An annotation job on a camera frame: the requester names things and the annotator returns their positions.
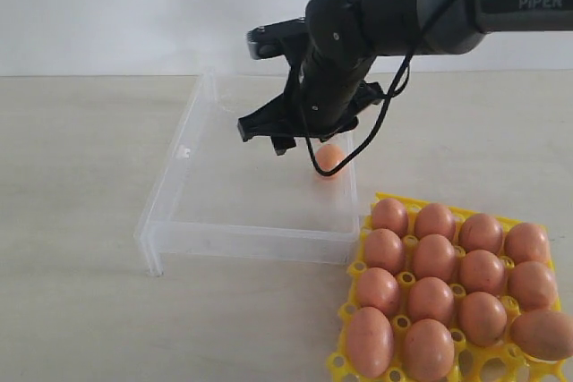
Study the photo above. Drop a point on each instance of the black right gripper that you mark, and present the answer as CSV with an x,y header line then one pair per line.
x,y
323,100

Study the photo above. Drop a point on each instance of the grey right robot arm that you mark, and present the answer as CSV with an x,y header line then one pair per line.
x,y
332,47

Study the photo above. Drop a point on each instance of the clear plastic container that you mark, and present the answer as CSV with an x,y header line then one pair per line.
x,y
220,196

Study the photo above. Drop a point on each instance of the yellow plastic egg tray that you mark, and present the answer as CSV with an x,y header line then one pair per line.
x,y
503,361

